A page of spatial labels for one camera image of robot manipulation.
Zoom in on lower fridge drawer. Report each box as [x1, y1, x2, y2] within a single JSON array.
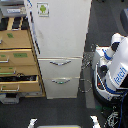
[[43, 78, 79, 99]]

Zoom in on white fridge door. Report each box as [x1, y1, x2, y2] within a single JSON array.
[[24, 0, 92, 58]]

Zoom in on fridge drawer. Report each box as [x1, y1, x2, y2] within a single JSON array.
[[43, 78, 79, 99], [38, 58, 82, 79]]

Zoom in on green android sticker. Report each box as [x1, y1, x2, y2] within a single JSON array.
[[37, 2, 49, 17]]

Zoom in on upper fridge drawer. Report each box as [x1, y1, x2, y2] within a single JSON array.
[[38, 58, 82, 79]]

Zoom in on grey cables on floor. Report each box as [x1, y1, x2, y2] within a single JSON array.
[[78, 43, 98, 94]]

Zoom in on grey box on cabinet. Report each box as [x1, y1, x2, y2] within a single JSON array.
[[0, 6, 26, 17]]

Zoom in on white refrigerator body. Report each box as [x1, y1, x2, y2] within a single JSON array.
[[24, 0, 92, 99]]

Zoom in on wooden drawer cabinet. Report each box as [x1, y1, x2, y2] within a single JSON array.
[[0, 17, 45, 97]]

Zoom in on white blue Fetch robot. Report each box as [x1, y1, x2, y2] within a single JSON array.
[[92, 33, 128, 105]]

